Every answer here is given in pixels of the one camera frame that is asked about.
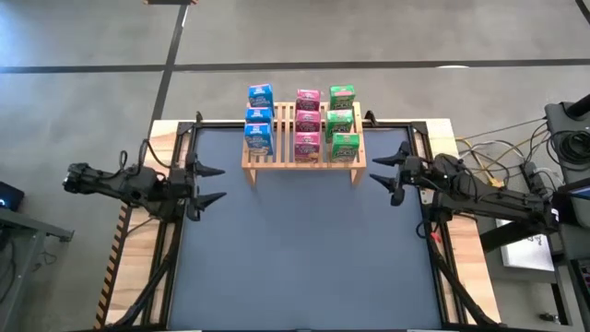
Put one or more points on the black computer with blue light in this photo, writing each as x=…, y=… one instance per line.
x=9, y=196

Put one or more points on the desk with grey metal legs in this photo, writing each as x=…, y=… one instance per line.
x=18, y=240

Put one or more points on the black beam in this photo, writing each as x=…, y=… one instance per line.
x=507, y=237

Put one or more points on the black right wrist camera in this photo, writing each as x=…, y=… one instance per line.
x=420, y=169

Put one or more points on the magenta Raisin Bran cereal box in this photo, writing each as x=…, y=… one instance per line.
x=308, y=121
x=308, y=99
x=307, y=146

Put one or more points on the white board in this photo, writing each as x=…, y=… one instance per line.
x=525, y=256

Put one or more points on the red tag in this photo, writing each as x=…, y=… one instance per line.
x=435, y=237

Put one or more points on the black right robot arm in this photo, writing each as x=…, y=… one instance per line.
x=498, y=203

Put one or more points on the slatted wooden shelf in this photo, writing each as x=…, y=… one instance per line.
x=286, y=159

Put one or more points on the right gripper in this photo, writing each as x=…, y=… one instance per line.
x=403, y=177

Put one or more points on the black power adapter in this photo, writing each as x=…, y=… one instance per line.
x=534, y=180

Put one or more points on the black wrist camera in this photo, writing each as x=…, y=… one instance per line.
x=420, y=169
x=177, y=186

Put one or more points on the small black floor item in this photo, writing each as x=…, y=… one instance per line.
x=547, y=317

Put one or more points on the black aluminium table frame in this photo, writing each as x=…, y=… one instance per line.
x=186, y=138

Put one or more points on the green Apple Jacks cereal box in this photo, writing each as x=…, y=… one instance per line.
x=342, y=97
x=338, y=124
x=345, y=147

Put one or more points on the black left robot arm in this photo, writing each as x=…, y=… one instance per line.
x=115, y=184

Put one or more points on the blue Rice Krispies cereal box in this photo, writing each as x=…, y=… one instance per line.
x=261, y=94
x=259, y=115
x=258, y=138

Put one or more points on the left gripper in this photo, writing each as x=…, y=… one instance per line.
x=192, y=184

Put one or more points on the orange black striped strip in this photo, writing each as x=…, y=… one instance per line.
x=110, y=272

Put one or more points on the grey equipment stand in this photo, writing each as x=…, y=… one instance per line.
x=560, y=115

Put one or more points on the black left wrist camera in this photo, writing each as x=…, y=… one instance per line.
x=177, y=186

